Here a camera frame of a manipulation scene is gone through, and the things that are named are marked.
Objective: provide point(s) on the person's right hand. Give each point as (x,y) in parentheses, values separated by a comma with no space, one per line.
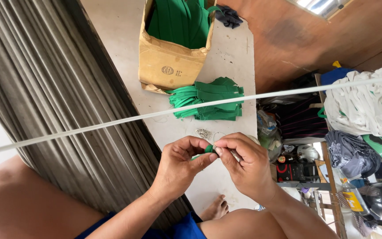
(249,166)

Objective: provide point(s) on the person's left hand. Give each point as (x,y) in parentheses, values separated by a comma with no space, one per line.
(174,169)

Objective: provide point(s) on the green fabric strip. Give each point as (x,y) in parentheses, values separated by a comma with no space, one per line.
(209,149)

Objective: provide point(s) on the clear plastic bag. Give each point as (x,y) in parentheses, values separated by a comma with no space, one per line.
(265,127)

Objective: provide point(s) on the black and red box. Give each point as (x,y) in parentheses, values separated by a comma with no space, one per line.
(290,172)

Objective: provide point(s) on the heap of silver safety pins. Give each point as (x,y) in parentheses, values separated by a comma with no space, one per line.
(204,133)

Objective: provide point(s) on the person's bare foot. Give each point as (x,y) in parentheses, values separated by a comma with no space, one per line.
(215,208)

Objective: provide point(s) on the white helmet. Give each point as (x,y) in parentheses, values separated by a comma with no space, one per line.
(307,153)

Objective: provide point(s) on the person's right leg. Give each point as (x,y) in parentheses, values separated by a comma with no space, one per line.
(240,225)

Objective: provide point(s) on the person's leg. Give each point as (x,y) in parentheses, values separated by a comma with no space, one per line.
(22,202)
(240,225)

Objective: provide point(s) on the person's blue shorts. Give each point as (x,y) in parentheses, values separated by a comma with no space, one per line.
(184,230)

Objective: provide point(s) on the dark striped cloth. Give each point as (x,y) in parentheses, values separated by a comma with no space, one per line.
(300,121)

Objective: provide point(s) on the pile of green fabric strips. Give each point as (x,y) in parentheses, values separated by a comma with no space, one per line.
(211,93)

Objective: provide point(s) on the white taut band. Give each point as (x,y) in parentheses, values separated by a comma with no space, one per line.
(310,89)

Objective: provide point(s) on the grey crumpled cloth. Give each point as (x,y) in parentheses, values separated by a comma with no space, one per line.
(350,154)

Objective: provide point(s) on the brown cardboard box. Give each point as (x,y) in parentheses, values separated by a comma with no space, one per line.
(167,66)

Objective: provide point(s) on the plastic bottle with yellow label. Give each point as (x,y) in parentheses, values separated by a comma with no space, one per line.
(352,197)

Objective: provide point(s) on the blue bag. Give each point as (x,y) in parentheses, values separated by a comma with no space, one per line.
(335,74)

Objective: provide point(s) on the checked cloth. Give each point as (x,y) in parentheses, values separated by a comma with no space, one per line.
(363,225)

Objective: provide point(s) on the heap of white cloth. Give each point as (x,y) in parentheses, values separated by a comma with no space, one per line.
(366,106)

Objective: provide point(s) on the green fabric bags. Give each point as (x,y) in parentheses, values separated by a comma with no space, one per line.
(181,23)

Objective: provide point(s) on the dark grey cloth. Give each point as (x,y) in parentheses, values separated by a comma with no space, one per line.
(228,16)

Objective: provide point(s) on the grey corrugated roller shutter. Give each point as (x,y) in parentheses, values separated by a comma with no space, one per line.
(45,83)

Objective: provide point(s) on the person's left leg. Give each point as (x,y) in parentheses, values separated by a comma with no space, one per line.
(22,202)

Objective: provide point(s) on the window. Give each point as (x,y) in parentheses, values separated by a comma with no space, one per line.
(320,6)

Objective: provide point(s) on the wooden chair frame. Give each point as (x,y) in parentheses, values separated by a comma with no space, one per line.
(334,186)

